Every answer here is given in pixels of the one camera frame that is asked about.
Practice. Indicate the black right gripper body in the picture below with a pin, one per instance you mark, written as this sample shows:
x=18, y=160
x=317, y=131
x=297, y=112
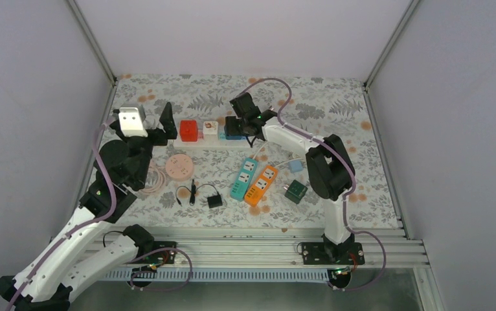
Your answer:
x=230, y=122

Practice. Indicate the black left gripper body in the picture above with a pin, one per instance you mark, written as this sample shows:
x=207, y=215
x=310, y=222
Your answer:
x=161, y=138

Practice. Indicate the white cube socket adapter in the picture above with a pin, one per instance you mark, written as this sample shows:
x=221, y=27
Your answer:
x=210, y=130

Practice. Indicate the red cube socket adapter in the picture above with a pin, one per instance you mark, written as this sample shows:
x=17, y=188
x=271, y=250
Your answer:
x=189, y=131

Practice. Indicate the white multicolour power strip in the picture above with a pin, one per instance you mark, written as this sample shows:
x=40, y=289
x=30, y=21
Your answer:
x=212, y=142

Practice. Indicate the blue cube socket adapter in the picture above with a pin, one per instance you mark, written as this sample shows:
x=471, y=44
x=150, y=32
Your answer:
x=234, y=136

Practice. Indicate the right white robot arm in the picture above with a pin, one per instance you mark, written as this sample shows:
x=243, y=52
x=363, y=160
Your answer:
x=330, y=171

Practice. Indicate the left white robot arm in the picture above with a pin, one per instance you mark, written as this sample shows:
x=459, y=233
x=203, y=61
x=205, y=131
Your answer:
x=59, y=275

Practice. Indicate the floral patterned table mat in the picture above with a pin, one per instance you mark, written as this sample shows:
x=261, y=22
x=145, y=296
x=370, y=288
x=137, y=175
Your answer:
x=321, y=106

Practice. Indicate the teal power strip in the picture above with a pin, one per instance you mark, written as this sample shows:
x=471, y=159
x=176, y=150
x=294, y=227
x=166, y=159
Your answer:
x=243, y=179

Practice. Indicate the orange power strip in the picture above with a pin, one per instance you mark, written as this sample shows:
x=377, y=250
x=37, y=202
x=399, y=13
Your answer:
x=261, y=185

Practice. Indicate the light blue small adapter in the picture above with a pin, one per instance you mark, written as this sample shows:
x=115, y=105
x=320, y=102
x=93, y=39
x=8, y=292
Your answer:
x=295, y=166

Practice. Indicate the dark green cube adapter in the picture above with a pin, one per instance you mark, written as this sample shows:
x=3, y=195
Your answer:
x=295, y=191

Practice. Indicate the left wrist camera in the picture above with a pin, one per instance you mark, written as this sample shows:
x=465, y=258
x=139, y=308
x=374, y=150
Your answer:
x=131, y=119

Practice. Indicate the pink round socket with cable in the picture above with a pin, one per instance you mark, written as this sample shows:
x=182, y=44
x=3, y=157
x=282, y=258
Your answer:
x=179, y=167

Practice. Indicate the aluminium corner frame post left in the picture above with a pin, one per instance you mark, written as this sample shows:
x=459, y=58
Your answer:
x=91, y=40

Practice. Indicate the aluminium corner frame post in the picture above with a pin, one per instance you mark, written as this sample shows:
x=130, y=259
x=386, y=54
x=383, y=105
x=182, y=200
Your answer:
x=398, y=31
x=91, y=40

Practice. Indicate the aluminium front rail base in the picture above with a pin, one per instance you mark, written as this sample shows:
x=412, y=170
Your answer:
x=261, y=255

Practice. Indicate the aluminium corner frame post right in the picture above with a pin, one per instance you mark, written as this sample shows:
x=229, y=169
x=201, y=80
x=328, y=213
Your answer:
x=398, y=31

